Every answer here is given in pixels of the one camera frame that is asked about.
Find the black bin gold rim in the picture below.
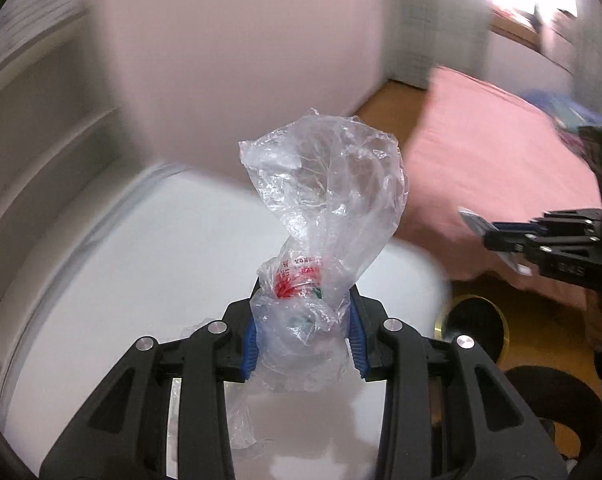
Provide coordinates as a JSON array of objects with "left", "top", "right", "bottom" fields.
[{"left": 434, "top": 295, "right": 511, "bottom": 367}]

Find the bed with pink blanket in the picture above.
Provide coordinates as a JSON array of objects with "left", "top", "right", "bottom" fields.
[{"left": 395, "top": 64, "right": 602, "bottom": 312}]

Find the clear plastic bag red print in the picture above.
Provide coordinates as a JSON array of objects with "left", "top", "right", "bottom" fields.
[{"left": 181, "top": 108, "right": 411, "bottom": 452}]

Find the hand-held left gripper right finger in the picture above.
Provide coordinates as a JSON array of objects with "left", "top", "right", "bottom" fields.
[{"left": 347, "top": 285, "right": 568, "bottom": 480}]

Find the white shelf unit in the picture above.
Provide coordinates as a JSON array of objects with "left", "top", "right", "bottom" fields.
[{"left": 0, "top": 0, "right": 149, "bottom": 361}]

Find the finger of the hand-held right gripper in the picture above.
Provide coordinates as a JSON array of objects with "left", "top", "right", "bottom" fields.
[
  {"left": 490, "top": 214, "right": 549, "bottom": 236},
  {"left": 482, "top": 232, "right": 544, "bottom": 258}
]

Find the black round stool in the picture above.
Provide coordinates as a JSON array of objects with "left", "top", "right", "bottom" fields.
[{"left": 502, "top": 365, "right": 602, "bottom": 462}]

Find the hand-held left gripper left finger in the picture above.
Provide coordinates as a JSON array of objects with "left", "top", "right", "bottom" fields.
[{"left": 38, "top": 276, "right": 260, "bottom": 480}]

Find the blue printed cloth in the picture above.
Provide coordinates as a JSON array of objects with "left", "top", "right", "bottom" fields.
[{"left": 523, "top": 87, "right": 602, "bottom": 137}]

